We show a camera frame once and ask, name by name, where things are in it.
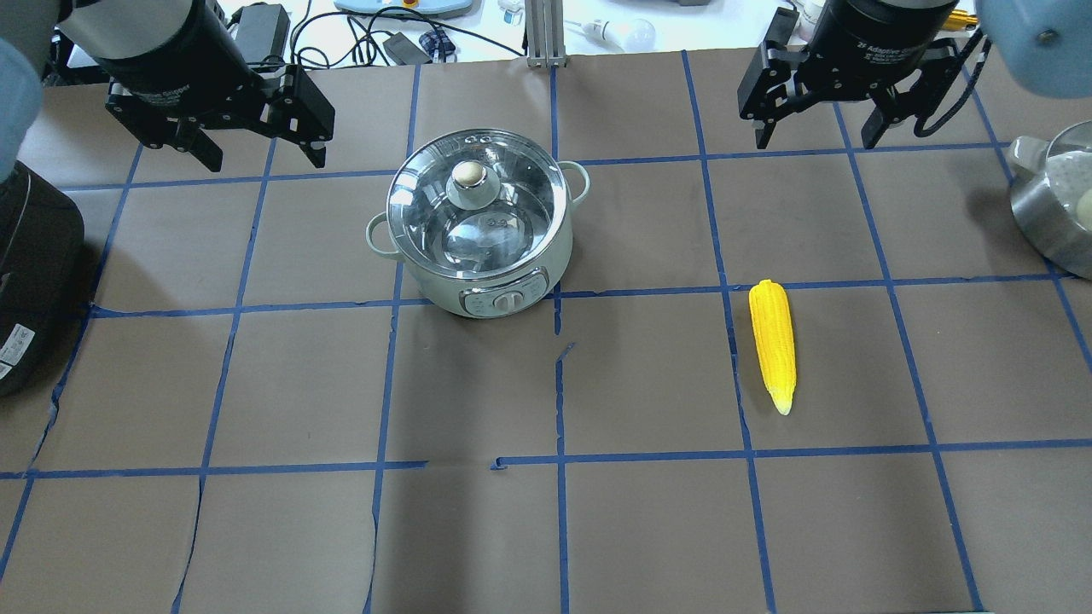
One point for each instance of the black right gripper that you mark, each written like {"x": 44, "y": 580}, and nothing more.
{"x": 883, "y": 36}

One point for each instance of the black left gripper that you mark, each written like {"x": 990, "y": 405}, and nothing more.
{"x": 162, "y": 44}

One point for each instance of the yellow corn cob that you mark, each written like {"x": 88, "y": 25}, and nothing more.
{"x": 773, "y": 330}

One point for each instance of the glass pot lid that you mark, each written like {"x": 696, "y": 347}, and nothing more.
{"x": 476, "y": 203}

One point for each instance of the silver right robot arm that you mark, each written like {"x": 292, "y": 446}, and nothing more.
{"x": 1044, "y": 44}

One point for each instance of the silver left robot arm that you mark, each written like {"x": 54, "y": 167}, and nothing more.
{"x": 27, "y": 31}

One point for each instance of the steel steamer pot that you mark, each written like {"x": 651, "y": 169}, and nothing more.
{"x": 1050, "y": 175}

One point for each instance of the black power adapter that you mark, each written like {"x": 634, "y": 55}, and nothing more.
{"x": 260, "y": 32}

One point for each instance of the gold metal cylinder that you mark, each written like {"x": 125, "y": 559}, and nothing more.
{"x": 960, "y": 21}

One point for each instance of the dark brown rice cooker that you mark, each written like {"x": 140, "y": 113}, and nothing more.
{"x": 42, "y": 233}

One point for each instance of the white steamed bun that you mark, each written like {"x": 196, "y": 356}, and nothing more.
{"x": 1083, "y": 208}

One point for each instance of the aluminium frame post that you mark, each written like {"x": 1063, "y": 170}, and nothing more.
{"x": 544, "y": 28}

